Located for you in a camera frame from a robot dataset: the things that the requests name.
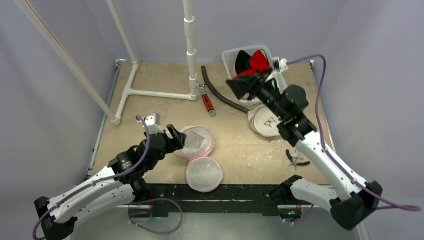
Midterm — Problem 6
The black bra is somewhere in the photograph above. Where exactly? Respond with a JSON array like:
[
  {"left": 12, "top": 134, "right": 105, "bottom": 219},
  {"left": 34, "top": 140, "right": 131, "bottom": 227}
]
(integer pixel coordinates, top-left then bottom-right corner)
[{"left": 234, "top": 50, "right": 252, "bottom": 75}]

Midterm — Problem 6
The red bra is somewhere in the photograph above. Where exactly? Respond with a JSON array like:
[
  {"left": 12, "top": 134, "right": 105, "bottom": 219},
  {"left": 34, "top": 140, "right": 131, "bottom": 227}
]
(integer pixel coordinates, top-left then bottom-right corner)
[{"left": 235, "top": 50, "right": 270, "bottom": 79}]

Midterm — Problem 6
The pink-rimmed mesh laundry bag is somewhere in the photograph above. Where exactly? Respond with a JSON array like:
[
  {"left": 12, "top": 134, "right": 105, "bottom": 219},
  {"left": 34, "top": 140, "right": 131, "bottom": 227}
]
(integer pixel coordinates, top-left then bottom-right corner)
[{"left": 175, "top": 125, "right": 224, "bottom": 193}]

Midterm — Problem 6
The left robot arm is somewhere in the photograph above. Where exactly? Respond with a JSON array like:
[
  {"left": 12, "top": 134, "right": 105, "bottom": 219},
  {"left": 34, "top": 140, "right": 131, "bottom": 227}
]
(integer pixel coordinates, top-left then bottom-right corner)
[{"left": 32, "top": 123, "right": 187, "bottom": 240}]

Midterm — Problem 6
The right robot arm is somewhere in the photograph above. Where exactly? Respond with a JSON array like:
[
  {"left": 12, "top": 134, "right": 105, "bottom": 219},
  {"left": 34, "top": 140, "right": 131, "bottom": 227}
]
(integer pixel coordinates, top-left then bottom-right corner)
[{"left": 226, "top": 69, "right": 383, "bottom": 230}]

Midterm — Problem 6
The pink bra in basket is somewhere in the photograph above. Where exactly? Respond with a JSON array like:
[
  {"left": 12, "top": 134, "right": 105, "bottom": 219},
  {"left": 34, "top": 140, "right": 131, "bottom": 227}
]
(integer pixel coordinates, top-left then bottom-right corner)
[{"left": 241, "top": 93, "right": 250, "bottom": 101}]

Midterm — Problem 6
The white plastic basket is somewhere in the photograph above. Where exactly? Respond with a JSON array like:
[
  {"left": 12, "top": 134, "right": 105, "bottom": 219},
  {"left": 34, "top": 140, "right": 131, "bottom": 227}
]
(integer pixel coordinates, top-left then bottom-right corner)
[{"left": 220, "top": 45, "right": 290, "bottom": 107}]

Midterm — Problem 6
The small metal clip tool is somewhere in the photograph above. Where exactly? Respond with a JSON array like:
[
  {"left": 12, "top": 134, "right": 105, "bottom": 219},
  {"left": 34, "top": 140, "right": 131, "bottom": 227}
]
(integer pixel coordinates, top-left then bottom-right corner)
[{"left": 285, "top": 149, "right": 311, "bottom": 170}]

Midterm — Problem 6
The black corrugated hose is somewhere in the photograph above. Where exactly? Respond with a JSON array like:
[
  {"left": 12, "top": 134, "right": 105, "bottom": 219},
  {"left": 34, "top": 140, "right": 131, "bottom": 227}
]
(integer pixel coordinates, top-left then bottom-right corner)
[{"left": 201, "top": 65, "right": 250, "bottom": 115}]

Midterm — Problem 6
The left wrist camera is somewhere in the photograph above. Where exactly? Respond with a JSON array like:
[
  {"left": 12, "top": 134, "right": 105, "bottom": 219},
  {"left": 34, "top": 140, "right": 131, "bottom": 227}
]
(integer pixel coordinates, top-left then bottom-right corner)
[{"left": 135, "top": 113, "right": 164, "bottom": 135}]

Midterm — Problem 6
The red-handled adjustable wrench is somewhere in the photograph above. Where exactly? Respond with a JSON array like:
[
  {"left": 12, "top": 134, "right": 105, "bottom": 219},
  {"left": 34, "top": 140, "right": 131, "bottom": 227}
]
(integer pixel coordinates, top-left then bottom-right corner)
[{"left": 197, "top": 82, "right": 216, "bottom": 117}]

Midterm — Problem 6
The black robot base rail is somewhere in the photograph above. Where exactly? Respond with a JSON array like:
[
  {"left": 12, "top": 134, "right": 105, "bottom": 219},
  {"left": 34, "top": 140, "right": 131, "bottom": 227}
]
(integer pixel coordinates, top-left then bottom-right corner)
[{"left": 116, "top": 183, "right": 312, "bottom": 219}]

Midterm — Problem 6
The loose purple cable at base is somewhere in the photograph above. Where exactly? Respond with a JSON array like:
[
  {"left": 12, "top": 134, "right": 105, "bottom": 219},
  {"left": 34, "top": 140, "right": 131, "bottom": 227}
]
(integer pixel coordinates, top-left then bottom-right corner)
[{"left": 127, "top": 197, "right": 184, "bottom": 235}]

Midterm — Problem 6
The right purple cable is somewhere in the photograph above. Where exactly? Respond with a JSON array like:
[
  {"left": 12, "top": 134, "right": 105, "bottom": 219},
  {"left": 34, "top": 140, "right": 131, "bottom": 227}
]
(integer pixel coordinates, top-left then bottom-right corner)
[{"left": 286, "top": 54, "right": 422, "bottom": 213}]

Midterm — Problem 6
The white PVC pipe frame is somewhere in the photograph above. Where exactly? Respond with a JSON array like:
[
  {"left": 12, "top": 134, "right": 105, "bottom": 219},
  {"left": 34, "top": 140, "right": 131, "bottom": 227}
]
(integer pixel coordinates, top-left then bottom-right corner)
[{"left": 15, "top": 0, "right": 198, "bottom": 126}]

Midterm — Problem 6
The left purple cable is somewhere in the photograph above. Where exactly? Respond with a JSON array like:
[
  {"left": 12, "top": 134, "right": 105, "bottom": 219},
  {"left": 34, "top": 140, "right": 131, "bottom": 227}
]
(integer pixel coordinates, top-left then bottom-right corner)
[{"left": 32, "top": 115, "right": 152, "bottom": 240}]

